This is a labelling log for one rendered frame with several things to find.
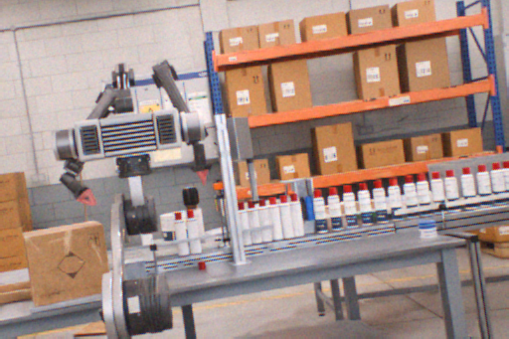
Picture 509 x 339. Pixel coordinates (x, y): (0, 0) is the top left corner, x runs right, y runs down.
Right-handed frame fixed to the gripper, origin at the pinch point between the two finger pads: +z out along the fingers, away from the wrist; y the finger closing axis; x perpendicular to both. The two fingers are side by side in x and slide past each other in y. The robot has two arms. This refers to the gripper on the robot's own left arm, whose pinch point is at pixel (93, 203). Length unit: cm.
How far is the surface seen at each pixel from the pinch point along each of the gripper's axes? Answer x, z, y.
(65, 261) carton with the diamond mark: 17, 10, -61
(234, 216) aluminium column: -41, 51, -26
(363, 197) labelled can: -89, 93, -6
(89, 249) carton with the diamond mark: 8, 14, -58
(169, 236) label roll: -10, 40, 42
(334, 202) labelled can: -78, 84, -8
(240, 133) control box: -70, 28, -25
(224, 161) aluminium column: -55, 31, -28
